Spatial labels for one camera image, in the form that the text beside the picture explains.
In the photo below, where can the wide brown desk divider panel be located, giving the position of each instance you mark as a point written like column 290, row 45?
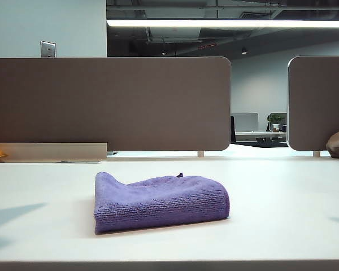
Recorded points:
column 115, row 107

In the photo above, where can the metal wall switch plate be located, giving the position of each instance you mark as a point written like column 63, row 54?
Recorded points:
column 48, row 49

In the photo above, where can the dark mug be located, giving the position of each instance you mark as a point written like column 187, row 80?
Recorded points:
column 284, row 128

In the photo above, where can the red ceiling sign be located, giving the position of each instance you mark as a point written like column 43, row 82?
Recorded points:
column 207, row 46

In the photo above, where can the narrow brown desk divider panel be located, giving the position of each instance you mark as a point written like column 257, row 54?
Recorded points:
column 319, row 98

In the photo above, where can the crumpled brown cloth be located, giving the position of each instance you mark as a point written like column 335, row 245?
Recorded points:
column 338, row 144

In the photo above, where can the purple microfibre cloth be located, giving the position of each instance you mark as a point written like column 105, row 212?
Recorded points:
column 158, row 206

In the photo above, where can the small ceiling spot lamp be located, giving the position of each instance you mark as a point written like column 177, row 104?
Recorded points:
column 244, row 50

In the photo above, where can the white divider panel bracket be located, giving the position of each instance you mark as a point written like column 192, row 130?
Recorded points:
column 200, row 154
column 316, row 154

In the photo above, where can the green potted plant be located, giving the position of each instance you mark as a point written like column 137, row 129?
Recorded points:
column 276, row 119

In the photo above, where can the grey background partition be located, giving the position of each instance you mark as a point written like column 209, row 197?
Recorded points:
column 245, row 122

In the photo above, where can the long ceiling light strip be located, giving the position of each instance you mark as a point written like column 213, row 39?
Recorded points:
column 228, row 23

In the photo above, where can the white background desk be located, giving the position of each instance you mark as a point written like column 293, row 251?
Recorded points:
column 248, row 133

